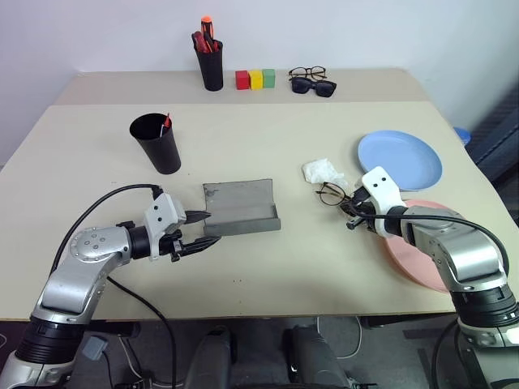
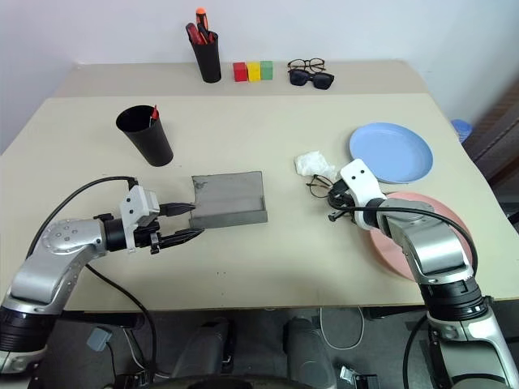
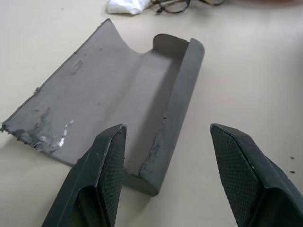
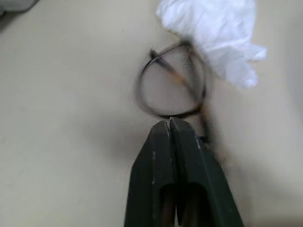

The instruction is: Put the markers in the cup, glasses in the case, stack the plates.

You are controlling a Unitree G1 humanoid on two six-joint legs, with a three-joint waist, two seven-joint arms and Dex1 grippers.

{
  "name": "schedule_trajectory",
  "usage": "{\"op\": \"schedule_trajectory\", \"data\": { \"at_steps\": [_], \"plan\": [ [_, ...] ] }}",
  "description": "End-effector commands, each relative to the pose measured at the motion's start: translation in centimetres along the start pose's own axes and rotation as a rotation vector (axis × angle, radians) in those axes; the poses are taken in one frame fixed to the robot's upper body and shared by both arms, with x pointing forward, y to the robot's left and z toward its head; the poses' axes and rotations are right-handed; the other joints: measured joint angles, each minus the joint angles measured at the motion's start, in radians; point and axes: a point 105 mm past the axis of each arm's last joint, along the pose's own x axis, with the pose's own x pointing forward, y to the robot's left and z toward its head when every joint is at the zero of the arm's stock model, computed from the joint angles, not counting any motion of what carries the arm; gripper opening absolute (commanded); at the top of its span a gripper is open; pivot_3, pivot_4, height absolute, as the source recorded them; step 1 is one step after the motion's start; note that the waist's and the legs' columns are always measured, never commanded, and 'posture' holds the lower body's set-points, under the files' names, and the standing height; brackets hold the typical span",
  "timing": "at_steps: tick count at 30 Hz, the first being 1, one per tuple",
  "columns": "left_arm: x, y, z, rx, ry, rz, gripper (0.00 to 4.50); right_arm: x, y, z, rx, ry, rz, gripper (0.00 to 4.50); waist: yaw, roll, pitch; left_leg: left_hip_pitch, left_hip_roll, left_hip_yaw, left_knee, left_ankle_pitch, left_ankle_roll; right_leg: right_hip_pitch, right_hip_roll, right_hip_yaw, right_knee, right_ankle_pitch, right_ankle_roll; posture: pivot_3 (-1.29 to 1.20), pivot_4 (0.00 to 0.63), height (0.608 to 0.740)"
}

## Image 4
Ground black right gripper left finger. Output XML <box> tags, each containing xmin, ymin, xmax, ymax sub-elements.
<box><xmin>124</xmin><ymin>120</ymin><xmax>177</xmax><ymax>227</ymax></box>

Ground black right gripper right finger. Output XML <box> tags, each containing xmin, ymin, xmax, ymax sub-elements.
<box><xmin>169</xmin><ymin>117</ymin><xmax>245</xmax><ymax>227</ymax></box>

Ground round dark-rimmed glasses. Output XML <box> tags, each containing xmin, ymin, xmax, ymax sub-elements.
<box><xmin>134</xmin><ymin>40</ymin><xmax>213</xmax><ymax>145</ymax></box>

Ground crumpled white tissue paper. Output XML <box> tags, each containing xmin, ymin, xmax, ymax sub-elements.
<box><xmin>155</xmin><ymin>0</ymin><xmax>268</xmax><ymax>89</ymax></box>

